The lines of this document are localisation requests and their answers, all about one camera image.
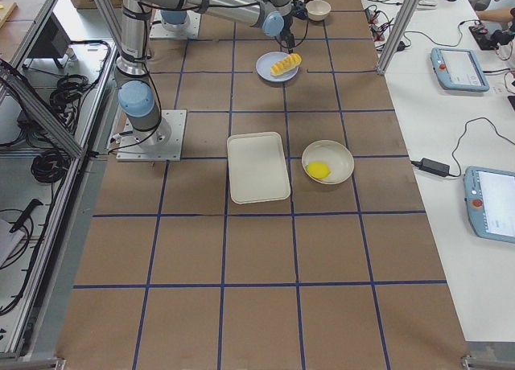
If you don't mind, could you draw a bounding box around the blue teach pendant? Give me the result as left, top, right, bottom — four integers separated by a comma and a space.
430, 47, 490, 93
463, 166, 515, 244

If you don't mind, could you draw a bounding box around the blue plate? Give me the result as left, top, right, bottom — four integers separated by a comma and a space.
256, 51, 299, 83

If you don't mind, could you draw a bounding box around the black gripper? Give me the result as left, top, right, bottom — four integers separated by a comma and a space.
279, 14, 295, 52

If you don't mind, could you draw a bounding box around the white round plate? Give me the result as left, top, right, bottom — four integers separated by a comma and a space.
302, 140, 354, 184

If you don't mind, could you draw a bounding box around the person's forearm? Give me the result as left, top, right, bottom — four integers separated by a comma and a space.
476, 7, 514, 23

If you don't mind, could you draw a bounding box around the cream bowl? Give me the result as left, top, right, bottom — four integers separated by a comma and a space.
306, 0, 332, 22

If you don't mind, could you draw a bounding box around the yellow lemon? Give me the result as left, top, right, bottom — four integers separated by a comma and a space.
305, 161, 332, 180

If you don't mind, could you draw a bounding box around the striped bread roll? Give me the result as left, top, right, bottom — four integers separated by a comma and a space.
270, 53, 302, 76

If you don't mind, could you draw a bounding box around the white rectangular tray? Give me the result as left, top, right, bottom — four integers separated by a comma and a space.
227, 132, 290, 204

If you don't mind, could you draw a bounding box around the aluminium frame post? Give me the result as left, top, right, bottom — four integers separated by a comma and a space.
377, 0, 419, 76

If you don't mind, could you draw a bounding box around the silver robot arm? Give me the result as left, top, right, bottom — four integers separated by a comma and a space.
119, 6, 286, 158
160, 10, 190, 31

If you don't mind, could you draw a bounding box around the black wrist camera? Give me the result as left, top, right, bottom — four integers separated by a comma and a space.
291, 0, 307, 20

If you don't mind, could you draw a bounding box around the black power adapter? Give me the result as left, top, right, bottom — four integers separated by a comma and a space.
418, 158, 450, 177

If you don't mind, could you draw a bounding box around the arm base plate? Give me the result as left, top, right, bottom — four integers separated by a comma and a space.
116, 109, 187, 162
150, 10, 201, 40

